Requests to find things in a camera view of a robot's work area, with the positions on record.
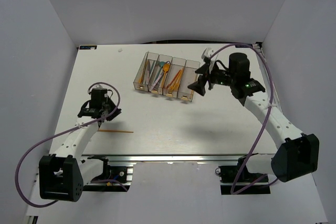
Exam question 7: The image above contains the orange pink knife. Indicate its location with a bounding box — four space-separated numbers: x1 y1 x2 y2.
150 72 163 91

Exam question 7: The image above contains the aluminium rail right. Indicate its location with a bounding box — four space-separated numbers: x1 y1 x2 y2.
253 42 284 120

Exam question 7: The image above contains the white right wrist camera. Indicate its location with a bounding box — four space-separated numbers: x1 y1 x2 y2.
201 48 214 62

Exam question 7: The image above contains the pink handled metal knife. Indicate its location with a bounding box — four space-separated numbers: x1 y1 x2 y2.
144 60 152 84

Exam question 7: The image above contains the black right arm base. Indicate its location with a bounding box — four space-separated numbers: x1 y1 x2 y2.
215 161 271 195

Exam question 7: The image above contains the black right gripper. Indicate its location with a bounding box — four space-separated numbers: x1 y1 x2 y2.
187 62 235 97

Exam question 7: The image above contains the black label left corner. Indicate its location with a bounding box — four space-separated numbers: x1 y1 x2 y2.
79 45 97 50

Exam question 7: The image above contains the orange chopstick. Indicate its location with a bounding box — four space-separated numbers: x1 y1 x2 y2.
98 130 134 133

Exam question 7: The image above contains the orange plastic knife top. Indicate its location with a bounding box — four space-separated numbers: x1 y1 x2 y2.
139 62 148 83

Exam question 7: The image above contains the clear four-compartment organizer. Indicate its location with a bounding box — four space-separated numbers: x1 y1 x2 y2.
133 52 200 102

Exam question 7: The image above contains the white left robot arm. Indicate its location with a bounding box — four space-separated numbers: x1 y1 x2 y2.
39 86 121 202

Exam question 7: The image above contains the teal plastic spoon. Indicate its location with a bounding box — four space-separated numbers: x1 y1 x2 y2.
152 61 165 83

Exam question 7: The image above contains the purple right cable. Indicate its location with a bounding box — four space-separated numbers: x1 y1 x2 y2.
209 42 279 195

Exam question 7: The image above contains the red-orange plastic fork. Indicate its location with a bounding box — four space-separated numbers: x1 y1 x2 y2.
166 70 181 89

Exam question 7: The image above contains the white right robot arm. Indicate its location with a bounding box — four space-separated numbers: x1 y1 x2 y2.
188 52 319 182

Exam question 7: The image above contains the orange plastic spoon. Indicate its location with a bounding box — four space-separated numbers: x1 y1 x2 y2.
161 63 170 88

